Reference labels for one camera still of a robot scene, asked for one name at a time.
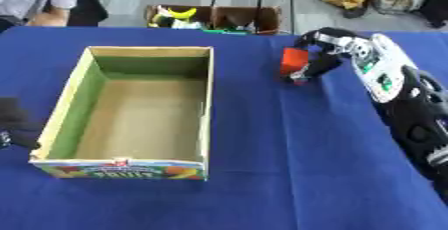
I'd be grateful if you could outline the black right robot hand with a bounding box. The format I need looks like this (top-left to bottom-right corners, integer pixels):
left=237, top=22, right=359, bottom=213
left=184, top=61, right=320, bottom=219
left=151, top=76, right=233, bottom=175
left=281, top=27, right=359, bottom=86

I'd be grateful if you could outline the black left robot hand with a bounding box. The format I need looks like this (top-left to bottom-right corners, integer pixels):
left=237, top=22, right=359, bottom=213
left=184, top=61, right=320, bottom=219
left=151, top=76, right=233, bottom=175
left=0, top=97, right=44, bottom=150

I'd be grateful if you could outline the red block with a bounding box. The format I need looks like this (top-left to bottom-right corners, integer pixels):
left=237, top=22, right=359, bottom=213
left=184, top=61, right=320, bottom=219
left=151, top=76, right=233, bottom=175
left=278, top=47, right=310, bottom=76

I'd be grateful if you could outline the brown cardboard box of toys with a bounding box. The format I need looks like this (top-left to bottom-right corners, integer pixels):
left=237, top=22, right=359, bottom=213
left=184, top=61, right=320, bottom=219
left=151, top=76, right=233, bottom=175
left=143, top=4, right=284, bottom=36

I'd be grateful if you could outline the cardboard box with green inside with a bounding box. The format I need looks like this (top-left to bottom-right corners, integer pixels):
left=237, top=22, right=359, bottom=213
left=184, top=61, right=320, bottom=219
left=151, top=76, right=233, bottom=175
left=28, top=45, right=216, bottom=182

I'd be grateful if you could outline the black bag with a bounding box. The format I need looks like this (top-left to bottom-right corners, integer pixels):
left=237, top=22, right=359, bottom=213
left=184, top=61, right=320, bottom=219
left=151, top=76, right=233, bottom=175
left=64, top=0, right=111, bottom=27

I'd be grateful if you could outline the yellow toy banana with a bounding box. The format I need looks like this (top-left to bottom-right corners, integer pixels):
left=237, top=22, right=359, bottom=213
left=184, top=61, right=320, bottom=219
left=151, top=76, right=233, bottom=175
left=166, top=6, right=200, bottom=21

